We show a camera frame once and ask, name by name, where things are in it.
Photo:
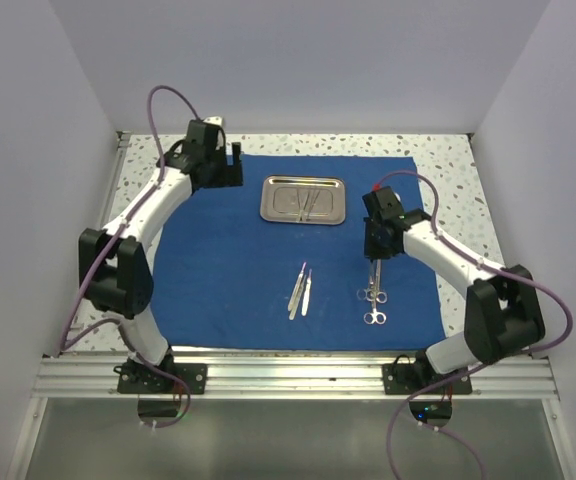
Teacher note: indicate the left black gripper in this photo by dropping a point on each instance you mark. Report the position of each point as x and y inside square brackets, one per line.
[231, 174]

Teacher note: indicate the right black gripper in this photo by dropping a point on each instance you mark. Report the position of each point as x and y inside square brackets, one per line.
[370, 250]

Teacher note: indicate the steel surgical scissors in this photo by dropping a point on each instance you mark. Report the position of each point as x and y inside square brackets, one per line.
[375, 316]

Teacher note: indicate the white handled scalpel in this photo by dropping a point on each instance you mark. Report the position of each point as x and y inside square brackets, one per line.
[306, 294]

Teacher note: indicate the steel scalpel handle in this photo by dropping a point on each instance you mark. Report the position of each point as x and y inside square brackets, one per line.
[294, 298]

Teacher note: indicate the steel forceps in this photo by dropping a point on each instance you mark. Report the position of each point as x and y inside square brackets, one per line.
[303, 198]

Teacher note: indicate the blue surgical cloth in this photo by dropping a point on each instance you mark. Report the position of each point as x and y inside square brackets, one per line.
[223, 276]

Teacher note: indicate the steel tweezers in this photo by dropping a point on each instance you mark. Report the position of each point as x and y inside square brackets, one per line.
[313, 199]

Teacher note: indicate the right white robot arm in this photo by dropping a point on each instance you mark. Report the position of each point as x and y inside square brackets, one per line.
[502, 312]

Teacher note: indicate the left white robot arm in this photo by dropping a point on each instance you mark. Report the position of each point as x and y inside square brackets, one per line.
[114, 273]

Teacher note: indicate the steel instrument tray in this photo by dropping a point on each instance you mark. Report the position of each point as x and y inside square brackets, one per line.
[279, 199]

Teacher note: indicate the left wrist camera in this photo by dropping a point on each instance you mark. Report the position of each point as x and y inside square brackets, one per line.
[215, 120]

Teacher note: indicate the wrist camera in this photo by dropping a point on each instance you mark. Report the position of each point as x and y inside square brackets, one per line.
[385, 194]
[215, 120]

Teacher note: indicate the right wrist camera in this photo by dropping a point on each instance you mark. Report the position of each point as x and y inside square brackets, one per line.
[385, 194]

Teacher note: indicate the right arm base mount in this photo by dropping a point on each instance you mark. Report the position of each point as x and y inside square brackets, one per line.
[409, 373]

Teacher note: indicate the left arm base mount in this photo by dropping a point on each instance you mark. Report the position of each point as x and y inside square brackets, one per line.
[166, 378]

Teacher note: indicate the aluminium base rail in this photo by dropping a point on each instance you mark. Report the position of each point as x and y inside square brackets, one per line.
[233, 374]

